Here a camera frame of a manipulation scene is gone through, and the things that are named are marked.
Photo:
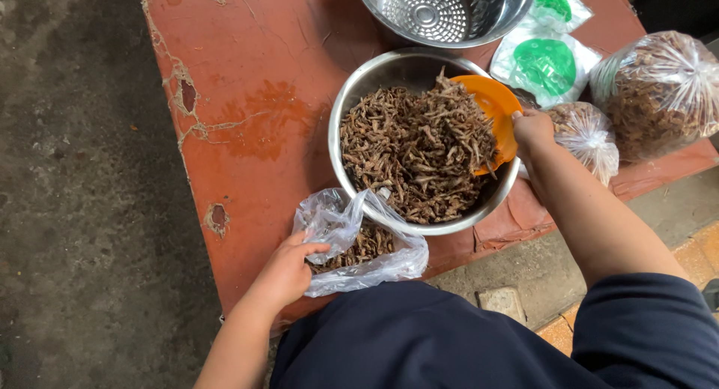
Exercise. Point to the person's right hand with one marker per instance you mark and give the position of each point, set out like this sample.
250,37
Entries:
532,129

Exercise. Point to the person's left hand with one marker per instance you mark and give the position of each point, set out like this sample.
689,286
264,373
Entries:
286,271

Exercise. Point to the orange plastic scoop bowl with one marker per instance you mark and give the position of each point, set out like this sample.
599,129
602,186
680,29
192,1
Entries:
494,116

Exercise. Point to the clear plastic bag of dried fish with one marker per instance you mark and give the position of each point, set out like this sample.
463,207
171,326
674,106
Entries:
359,248

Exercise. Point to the small tied bag dried fish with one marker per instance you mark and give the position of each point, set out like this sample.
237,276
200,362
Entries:
584,136

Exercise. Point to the heap of dried small fish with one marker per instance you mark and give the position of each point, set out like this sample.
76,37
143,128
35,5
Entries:
415,147

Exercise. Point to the small plastic bags pack green print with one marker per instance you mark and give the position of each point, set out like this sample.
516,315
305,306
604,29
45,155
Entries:
556,7

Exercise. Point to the large tied bag dried fish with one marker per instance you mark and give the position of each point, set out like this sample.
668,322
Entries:
660,97

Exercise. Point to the steel colander bowl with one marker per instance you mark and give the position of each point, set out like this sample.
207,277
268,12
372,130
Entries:
444,10

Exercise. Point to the red worn table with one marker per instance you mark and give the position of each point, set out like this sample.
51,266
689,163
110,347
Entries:
253,125

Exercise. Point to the person's dark blue clothing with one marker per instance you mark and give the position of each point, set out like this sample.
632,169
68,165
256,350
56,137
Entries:
477,338

